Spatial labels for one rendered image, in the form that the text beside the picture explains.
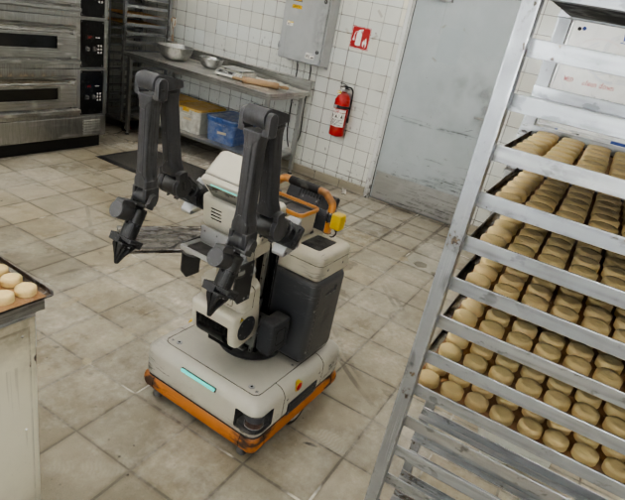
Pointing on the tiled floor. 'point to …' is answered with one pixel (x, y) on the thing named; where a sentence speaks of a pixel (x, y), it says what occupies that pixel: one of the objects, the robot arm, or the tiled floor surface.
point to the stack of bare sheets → (165, 238)
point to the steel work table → (221, 86)
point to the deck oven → (41, 75)
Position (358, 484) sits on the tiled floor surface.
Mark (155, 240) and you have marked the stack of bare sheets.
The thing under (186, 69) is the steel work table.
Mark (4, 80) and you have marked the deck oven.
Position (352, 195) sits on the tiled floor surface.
